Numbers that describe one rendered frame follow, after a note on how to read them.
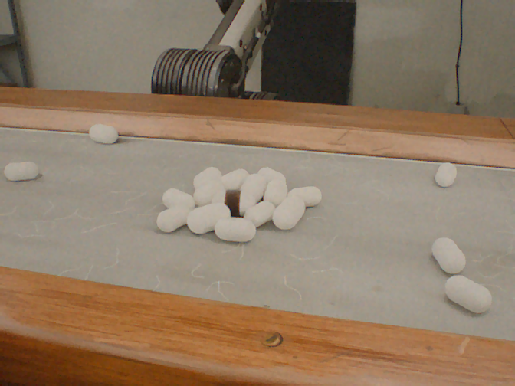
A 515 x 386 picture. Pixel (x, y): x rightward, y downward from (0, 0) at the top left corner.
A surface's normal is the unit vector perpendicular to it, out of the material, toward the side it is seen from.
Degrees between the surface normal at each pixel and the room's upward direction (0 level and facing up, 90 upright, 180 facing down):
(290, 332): 0
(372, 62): 90
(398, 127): 0
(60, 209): 0
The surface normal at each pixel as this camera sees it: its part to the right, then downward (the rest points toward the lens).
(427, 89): -0.19, 0.45
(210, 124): -0.15, -0.32
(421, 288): 0.00, -0.89
